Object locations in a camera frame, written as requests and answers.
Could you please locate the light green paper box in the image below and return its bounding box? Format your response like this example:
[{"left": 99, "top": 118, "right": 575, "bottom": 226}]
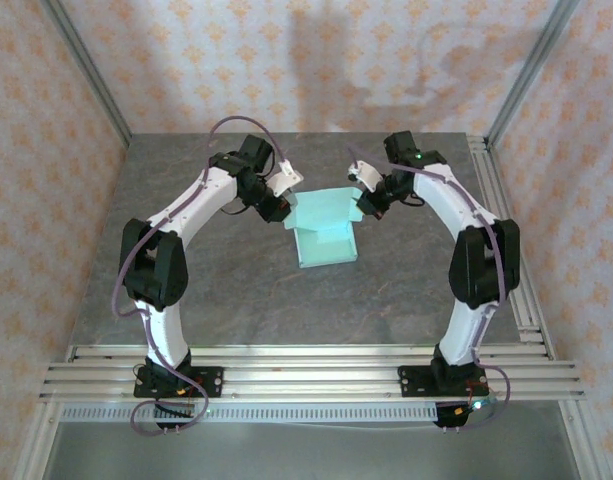
[{"left": 283, "top": 185, "right": 365, "bottom": 270}]

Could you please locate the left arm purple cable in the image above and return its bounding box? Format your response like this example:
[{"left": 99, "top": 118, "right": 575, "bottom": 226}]
[{"left": 110, "top": 115, "right": 293, "bottom": 437}]

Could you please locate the black connector mount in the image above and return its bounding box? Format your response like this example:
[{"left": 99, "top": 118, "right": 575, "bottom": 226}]
[
  {"left": 153, "top": 398, "right": 197, "bottom": 435},
  {"left": 433, "top": 394, "right": 497, "bottom": 434}
]

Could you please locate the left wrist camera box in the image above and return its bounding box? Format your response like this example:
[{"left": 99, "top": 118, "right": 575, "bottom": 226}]
[{"left": 266, "top": 158, "right": 305, "bottom": 197}]

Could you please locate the white slotted cable duct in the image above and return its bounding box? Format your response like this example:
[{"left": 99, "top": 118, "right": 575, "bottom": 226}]
[{"left": 60, "top": 403, "right": 440, "bottom": 425}]

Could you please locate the grey metal lower panel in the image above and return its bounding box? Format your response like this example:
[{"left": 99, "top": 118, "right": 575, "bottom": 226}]
[{"left": 45, "top": 422, "right": 587, "bottom": 480}]

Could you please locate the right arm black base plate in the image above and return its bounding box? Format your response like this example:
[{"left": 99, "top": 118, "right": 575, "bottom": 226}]
[{"left": 398, "top": 364, "right": 487, "bottom": 399}]

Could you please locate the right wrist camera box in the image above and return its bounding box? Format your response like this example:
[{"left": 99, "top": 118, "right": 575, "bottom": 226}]
[{"left": 347, "top": 158, "right": 385, "bottom": 192}]

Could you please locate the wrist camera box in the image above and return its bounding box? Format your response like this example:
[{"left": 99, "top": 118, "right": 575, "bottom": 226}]
[
  {"left": 347, "top": 158, "right": 385, "bottom": 192},
  {"left": 266, "top": 158, "right": 305, "bottom": 197}
]

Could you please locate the aluminium mounting rail beam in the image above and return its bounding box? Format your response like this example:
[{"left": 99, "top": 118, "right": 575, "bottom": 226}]
[{"left": 38, "top": 343, "right": 585, "bottom": 401}]

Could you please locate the aluminium frame leg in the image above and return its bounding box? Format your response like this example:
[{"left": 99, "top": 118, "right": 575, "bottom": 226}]
[
  {"left": 15, "top": 399, "right": 62, "bottom": 480},
  {"left": 558, "top": 399, "right": 613, "bottom": 480}
]

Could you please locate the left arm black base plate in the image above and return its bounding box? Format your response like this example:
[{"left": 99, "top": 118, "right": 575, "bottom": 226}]
[{"left": 134, "top": 366, "right": 224, "bottom": 400}]

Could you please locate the aluminium frame post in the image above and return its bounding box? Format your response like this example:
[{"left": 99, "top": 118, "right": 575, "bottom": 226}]
[
  {"left": 40, "top": 0, "right": 133, "bottom": 147},
  {"left": 485, "top": 0, "right": 580, "bottom": 146}
]

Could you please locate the aluminium side rail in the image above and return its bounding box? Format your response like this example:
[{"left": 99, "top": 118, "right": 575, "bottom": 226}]
[{"left": 467, "top": 134, "right": 557, "bottom": 359}]

